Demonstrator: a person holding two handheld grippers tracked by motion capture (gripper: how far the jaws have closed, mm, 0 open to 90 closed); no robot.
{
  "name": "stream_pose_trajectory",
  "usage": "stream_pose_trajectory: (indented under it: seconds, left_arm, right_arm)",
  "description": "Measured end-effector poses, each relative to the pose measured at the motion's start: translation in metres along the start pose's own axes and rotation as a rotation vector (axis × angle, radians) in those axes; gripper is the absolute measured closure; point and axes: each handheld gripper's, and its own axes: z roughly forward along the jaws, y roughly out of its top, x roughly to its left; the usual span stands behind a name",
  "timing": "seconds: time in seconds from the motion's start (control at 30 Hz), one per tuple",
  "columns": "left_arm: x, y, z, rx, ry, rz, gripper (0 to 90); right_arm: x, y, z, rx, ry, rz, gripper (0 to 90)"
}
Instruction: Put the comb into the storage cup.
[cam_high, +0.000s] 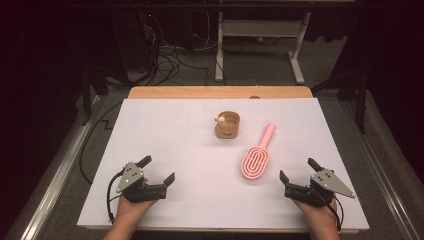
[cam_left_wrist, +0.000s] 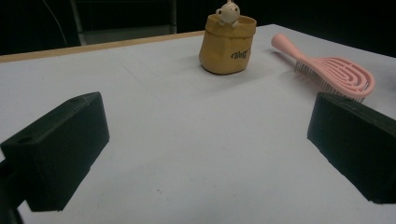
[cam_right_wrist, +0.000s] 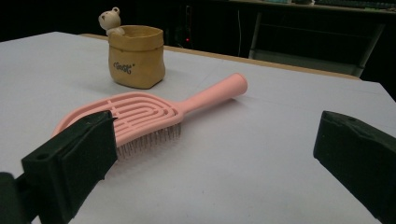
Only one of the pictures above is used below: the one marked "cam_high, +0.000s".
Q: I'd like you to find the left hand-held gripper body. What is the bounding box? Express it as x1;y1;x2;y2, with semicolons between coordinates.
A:
115;162;168;203

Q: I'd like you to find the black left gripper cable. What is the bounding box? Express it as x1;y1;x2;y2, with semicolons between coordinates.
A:
106;169;126;224

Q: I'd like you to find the pink hairbrush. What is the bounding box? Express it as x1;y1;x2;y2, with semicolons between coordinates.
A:
240;123;277;181

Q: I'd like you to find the black computer case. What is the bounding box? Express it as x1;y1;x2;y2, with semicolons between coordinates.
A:
111;11;158;84

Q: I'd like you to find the tangle of floor cables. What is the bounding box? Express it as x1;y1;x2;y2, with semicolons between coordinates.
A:
139;13;212;86

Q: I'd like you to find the black floor cable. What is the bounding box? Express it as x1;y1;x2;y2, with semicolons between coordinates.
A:
78;101;124;185

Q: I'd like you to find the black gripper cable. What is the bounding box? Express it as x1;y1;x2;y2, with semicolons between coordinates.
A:
319;190;343;232
106;169;126;224

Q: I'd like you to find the black metal stand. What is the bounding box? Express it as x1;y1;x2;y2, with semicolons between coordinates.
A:
80;64;110;126
311;64;368;135

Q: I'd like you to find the aluminium floor rail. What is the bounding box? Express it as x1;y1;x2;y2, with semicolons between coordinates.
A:
339;99;422;240
6;95;102;240

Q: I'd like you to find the white board sheet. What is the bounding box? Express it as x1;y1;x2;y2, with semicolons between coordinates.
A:
77;98;370;231

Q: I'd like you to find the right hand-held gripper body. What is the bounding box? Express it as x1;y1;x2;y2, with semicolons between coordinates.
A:
283;168;356;208

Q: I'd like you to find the white metal desk frame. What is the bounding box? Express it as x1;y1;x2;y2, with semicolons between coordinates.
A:
214;11;312;85

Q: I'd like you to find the wooden table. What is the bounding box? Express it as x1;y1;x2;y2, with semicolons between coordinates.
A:
84;85;360;234

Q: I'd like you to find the person's left hand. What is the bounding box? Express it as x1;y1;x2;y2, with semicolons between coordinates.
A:
114;178;158;231

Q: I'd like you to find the person's right hand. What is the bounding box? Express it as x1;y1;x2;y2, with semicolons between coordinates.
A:
293;196;339;232

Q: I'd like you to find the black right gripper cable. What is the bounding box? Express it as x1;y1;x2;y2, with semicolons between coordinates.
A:
319;190;343;232

